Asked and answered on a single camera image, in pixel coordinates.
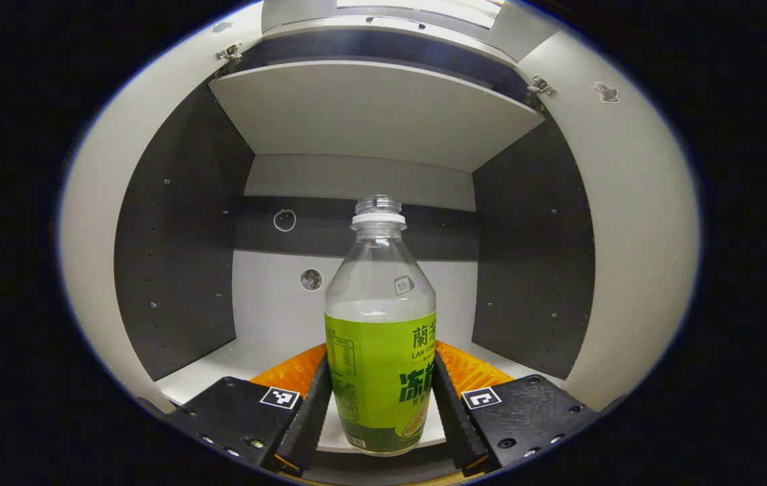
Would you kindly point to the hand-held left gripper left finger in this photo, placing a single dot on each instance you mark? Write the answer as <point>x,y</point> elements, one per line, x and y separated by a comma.
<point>302,425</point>

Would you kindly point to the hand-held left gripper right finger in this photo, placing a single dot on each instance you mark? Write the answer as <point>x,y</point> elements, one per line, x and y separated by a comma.
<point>457,425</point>

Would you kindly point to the green label plastic bottle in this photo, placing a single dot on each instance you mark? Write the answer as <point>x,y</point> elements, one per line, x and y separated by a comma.
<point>380,378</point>

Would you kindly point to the grey cabinet door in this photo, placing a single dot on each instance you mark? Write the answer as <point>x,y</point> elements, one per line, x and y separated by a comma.
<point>639,223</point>
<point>96,202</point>

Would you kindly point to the grey cabinet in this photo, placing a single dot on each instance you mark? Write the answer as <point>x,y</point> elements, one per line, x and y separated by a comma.
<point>370,115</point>

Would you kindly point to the long ceiling light panel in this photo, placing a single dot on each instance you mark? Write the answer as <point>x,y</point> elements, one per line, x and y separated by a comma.
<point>423,8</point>

